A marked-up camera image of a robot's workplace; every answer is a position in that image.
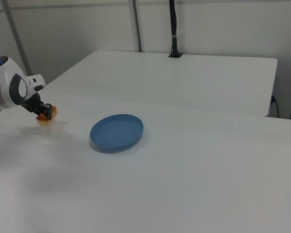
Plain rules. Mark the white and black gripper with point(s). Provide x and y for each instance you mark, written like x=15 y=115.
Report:
x=35 y=82

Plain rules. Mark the orange glazed bread roll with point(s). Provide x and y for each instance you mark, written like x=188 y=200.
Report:
x=42 y=122

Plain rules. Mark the blue round plate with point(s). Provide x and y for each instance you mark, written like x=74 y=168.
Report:
x=116 y=132

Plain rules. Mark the grey metal partition post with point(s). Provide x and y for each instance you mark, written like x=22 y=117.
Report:
x=137 y=24

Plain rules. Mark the black camera pole with base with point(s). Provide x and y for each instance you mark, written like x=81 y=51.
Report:
x=173 y=26

